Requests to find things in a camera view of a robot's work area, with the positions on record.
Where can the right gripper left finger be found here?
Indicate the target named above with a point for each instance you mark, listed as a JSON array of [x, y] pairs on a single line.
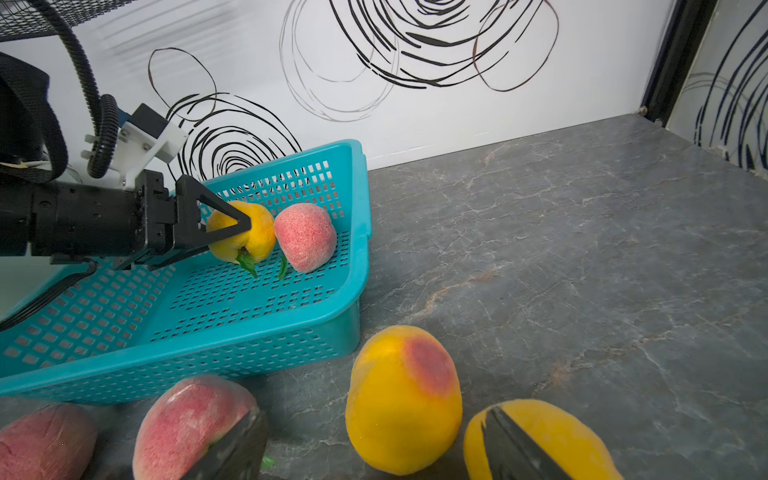
[[238, 455]]

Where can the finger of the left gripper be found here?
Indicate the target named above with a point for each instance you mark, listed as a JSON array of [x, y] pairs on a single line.
[[195, 205], [126, 257]]

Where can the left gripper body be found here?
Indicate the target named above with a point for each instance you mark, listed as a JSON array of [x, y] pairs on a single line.
[[67, 222]]

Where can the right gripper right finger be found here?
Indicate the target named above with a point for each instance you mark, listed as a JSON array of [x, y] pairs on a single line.
[[512, 454]]

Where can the pink peach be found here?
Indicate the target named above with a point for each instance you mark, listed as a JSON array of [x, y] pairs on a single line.
[[55, 442], [306, 236], [185, 422]]

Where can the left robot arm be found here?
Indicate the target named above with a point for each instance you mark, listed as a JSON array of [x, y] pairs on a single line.
[[32, 145]]

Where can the teal plastic basket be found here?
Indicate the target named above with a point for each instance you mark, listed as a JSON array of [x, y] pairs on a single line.
[[120, 336]]

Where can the yellow peach with red blush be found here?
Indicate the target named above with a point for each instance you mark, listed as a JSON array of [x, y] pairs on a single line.
[[404, 405]]

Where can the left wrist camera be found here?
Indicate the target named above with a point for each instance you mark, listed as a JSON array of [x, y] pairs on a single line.
[[143, 136]]

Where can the black wire wall basket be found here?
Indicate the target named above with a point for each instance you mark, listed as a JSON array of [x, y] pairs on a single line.
[[33, 19]]

